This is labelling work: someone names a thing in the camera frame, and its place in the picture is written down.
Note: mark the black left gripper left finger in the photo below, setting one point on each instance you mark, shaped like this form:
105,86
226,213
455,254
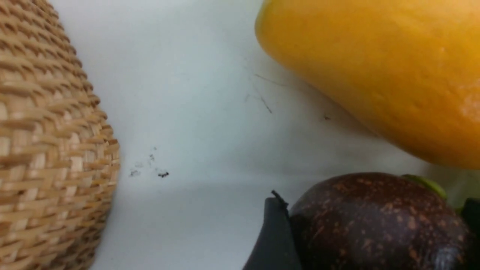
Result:
275,246

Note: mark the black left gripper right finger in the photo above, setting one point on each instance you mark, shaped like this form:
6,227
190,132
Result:
471,215

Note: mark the dark purple mangosteen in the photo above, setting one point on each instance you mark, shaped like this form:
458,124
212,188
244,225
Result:
380,221

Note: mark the orange yellow mango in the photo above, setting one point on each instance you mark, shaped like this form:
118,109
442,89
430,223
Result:
406,69

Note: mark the woven rattan basket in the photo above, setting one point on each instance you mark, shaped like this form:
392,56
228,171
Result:
59,160

